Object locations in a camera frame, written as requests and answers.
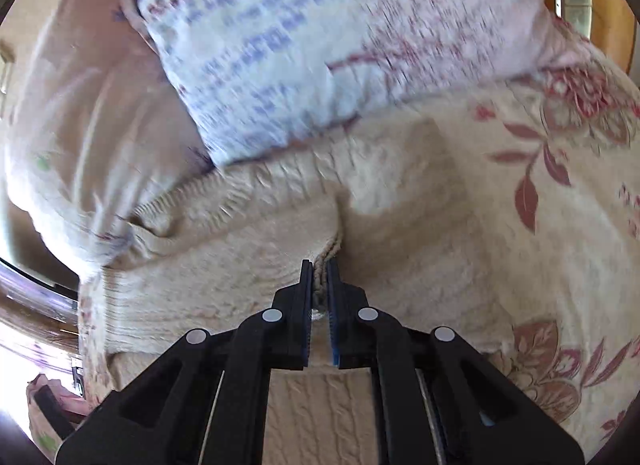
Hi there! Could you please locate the pink pillow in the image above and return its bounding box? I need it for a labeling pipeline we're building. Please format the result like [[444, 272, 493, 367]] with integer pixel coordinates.
[[4, 0, 213, 273]]

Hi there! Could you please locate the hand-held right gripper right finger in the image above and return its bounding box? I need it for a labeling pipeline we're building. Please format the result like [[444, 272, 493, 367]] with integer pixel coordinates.
[[325, 260, 586, 465]]

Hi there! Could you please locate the tree print pillow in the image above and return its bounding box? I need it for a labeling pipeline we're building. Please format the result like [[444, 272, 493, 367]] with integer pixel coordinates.
[[80, 0, 601, 168]]

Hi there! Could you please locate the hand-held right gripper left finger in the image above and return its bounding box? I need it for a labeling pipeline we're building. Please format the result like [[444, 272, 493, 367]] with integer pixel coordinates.
[[55, 259, 314, 465]]

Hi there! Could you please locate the beige cable-knit sweater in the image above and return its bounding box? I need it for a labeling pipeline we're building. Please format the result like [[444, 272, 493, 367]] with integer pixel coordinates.
[[80, 115, 516, 465]]

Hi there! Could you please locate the floral quilt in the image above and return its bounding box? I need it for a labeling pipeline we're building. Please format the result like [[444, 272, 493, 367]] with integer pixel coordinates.
[[75, 15, 640, 465]]

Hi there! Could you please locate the wooden bed headboard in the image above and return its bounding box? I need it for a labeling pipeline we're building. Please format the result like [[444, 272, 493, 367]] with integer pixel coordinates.
[[530, 0, 640, 76]]

